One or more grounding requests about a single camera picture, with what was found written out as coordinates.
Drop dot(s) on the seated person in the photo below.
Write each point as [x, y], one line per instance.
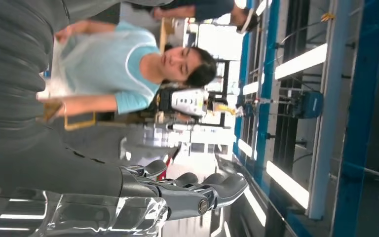
[111, 62]

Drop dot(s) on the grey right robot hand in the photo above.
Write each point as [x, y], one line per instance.
[62, 193]

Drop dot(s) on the standing person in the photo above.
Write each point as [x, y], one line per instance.
[206, 8]

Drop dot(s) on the blue steel gantry frame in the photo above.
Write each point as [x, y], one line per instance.
[264, 98]

